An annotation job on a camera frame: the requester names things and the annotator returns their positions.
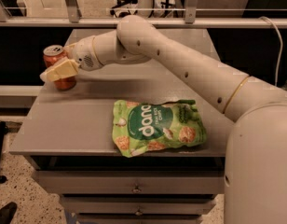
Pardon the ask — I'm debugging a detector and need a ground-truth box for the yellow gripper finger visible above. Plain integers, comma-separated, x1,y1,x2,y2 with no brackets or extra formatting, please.
40,57,79,82
63,44,75,58

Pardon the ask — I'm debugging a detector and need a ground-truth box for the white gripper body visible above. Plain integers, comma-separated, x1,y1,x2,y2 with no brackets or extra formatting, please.
70,35,103,71

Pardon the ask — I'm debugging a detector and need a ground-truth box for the red coca-cola can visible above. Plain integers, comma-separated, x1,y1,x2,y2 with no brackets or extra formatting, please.
40,45,76,91

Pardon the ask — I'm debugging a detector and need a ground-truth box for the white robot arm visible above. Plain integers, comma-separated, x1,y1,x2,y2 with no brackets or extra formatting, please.
40,15,287,224

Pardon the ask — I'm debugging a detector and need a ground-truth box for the metal railing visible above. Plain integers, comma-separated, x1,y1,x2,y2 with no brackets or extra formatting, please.
0,0,287,29

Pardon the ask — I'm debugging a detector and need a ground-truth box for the black office chair base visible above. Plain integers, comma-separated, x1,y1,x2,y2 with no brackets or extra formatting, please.
109,0,175,19

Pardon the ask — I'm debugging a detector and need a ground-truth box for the grey drawer cabinet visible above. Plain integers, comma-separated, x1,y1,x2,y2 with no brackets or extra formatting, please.
8,28,244,224

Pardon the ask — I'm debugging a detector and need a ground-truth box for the green rice chips bag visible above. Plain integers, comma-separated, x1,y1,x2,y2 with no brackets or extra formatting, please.
112,100,207,158

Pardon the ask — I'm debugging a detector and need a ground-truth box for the top drawer with knob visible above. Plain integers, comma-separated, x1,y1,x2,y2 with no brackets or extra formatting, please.
33,171,225,195

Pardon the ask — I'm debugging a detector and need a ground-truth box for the drawer with knob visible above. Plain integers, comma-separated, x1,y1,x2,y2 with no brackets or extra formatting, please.
33,171,225,195
61,196,215,216

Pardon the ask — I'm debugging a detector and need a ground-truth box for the middle drawer with knob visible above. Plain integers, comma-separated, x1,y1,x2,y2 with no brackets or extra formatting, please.
61,196,215,216

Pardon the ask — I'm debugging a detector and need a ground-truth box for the black shoe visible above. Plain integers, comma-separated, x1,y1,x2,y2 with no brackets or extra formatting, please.
0,202,17,224

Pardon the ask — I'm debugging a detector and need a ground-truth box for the white cable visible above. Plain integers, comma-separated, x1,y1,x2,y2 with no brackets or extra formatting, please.
258,15,284,87

